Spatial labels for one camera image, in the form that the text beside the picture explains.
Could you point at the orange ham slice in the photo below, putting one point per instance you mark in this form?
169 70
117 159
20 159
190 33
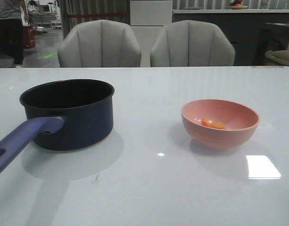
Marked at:
206 122
217 125

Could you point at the dark blue saucepan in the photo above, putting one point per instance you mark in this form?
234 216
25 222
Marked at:
61 116

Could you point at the pink bowl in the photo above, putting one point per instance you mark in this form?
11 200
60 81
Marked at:
240 121

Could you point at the left grey upholstered chair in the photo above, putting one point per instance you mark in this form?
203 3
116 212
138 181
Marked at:
101 43

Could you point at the grey upholstered chair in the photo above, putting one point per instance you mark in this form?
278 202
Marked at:
190 43
101 43

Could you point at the right grey upholstered chair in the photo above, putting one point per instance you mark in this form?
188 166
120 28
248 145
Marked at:
190 43

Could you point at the white cabinet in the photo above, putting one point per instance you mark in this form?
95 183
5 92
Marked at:
146 19

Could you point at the grey counter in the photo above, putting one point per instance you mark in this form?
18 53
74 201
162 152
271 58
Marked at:
242 27

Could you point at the red trash bin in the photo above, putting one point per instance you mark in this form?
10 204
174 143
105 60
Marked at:
28 37

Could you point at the beige cushion basket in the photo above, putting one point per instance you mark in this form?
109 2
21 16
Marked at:
280 57

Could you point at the fruit plate on counter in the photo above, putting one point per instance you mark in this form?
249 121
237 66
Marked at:
237 4

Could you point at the person in dark trousers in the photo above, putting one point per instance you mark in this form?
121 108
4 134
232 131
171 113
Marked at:
11 29

